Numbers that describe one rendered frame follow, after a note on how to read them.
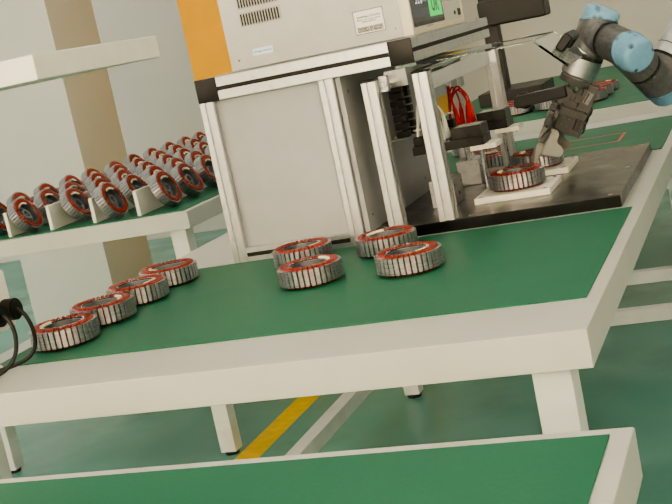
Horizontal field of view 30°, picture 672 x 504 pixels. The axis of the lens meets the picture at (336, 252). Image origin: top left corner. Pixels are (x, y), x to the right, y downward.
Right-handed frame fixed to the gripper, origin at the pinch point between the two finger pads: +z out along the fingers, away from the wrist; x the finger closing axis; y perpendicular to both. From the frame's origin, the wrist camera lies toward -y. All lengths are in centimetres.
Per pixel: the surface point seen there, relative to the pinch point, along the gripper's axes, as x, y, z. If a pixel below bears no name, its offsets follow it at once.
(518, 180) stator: -29.6, 1.3, -1.6
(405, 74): -35.6, -25.3, -14.4
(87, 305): -83, -55, 34
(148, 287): -74, -49, 30
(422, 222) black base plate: -42.5, -11.6, 9.6
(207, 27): 322, -213, 64
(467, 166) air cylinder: -3.8, -13.1, 5.5
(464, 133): -27.5, -12.1, -6.1
